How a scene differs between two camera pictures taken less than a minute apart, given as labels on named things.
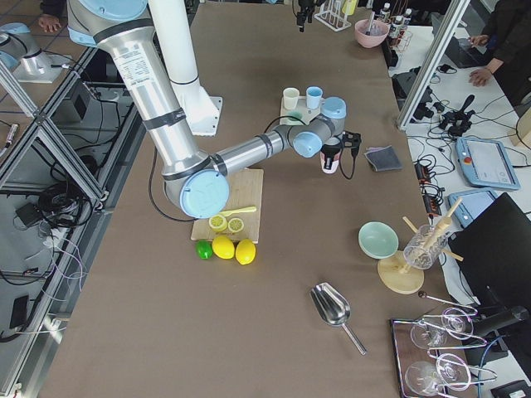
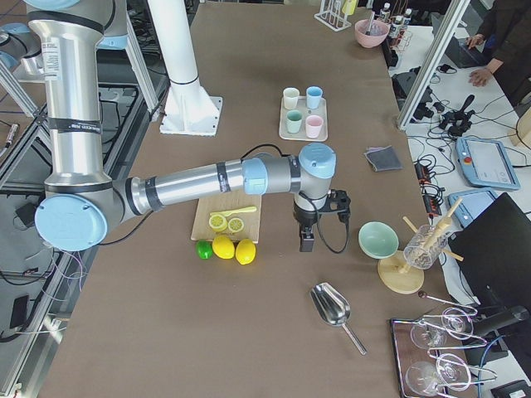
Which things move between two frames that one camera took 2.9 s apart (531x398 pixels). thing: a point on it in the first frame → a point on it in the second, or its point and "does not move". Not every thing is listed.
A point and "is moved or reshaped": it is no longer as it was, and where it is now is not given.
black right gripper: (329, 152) → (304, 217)
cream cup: (290, 98) does not move
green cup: (296, 114) does not move
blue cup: (314, 96) does not move
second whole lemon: (223, 247) does not move
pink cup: (333, 165) is moved or reshaped
